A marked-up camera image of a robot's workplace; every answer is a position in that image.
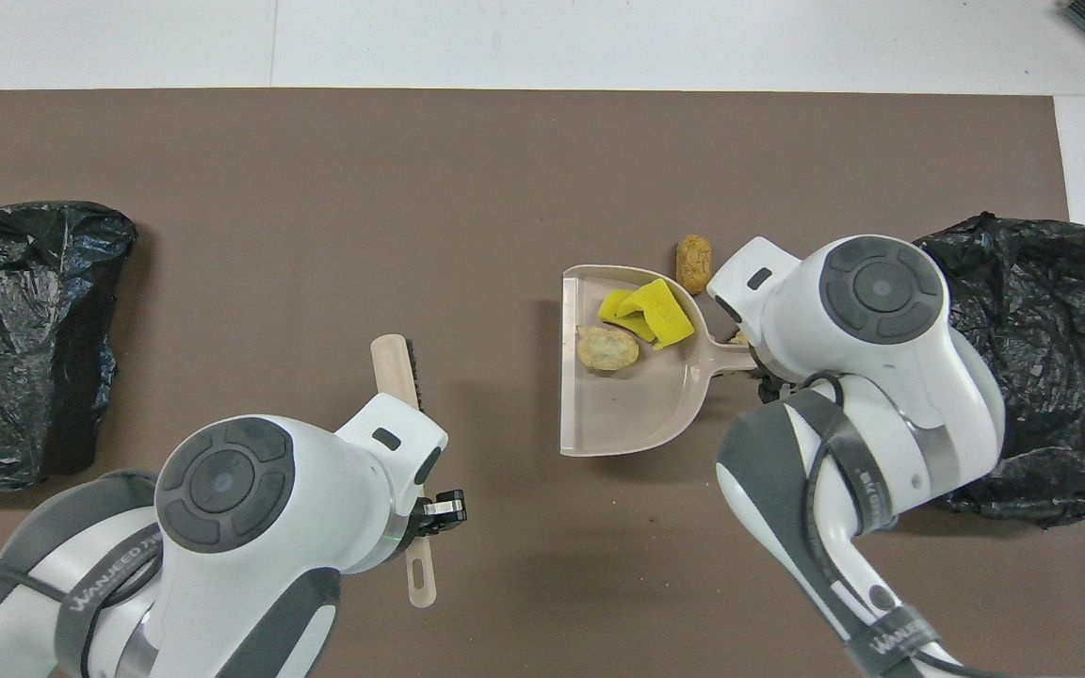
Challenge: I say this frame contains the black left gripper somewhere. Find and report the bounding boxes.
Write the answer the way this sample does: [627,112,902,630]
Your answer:
[408,488,468,540]

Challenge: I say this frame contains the thin yellow sponge piece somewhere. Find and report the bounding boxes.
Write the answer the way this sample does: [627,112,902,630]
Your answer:
[597,289,656,342]

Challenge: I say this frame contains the beige plastic dustpan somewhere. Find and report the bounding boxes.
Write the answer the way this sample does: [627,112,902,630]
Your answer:
[559,265,758,459]

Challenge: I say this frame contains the rounded beige foam chunk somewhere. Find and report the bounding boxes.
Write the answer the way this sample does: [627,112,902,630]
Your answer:
[577,325,640,372]

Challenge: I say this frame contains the beige hand brush black bristles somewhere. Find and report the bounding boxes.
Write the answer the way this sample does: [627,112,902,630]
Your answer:
[370,334,438,608]

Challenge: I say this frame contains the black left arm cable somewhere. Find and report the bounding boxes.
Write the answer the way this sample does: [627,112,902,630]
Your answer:
[0,541,167,660]

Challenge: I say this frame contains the bin with black bag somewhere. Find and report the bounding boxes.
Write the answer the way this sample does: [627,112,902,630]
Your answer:
[0,201,138,492]
[915,214,1085,528]

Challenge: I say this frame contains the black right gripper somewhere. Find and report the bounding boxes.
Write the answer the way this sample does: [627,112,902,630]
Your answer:
[752,353,794,407]

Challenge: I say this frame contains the brown table mat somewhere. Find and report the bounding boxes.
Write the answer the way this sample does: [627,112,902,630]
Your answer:
[0,89,1085,678]

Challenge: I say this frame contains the brown oval sponge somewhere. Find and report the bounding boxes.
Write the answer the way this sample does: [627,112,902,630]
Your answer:
[675,234,713,296]

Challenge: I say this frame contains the large yellow sponge piece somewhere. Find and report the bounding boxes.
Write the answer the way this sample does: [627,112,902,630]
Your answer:
[635,278,696,351]

